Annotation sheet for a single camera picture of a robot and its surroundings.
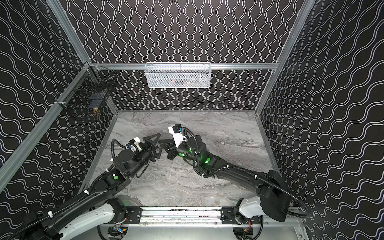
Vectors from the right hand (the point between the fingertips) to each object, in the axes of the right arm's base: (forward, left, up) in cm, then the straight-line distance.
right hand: (159, 142), depth 68 cm
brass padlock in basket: (+21, +39, +1) cm, 44 cm away
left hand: (+1, -3, +2) cm, 4 cm away
